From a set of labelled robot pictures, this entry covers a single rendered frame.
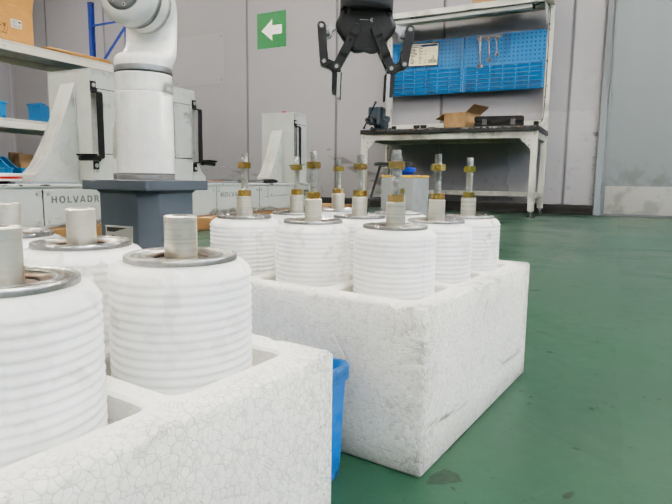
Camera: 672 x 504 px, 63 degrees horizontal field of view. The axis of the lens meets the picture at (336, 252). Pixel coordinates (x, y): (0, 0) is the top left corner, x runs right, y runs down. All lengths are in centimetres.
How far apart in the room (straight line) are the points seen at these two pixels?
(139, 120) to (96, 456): 72
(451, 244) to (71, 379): 51
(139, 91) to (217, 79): 635
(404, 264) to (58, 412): 40
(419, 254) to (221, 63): 676
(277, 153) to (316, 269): 364
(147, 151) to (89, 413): 67
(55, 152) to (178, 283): 256
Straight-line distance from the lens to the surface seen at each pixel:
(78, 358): 31
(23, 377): 30
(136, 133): 95
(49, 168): 287
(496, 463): 67
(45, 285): 30
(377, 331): 59
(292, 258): 67
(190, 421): 32
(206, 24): 754
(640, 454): 75
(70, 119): 296
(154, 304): 36
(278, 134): 436
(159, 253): 41
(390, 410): 61
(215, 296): 36
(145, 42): 103
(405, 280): 61
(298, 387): 39
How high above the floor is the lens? 31
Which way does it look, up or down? 8 degrees down
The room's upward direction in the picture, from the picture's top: 1 degrees clockwise
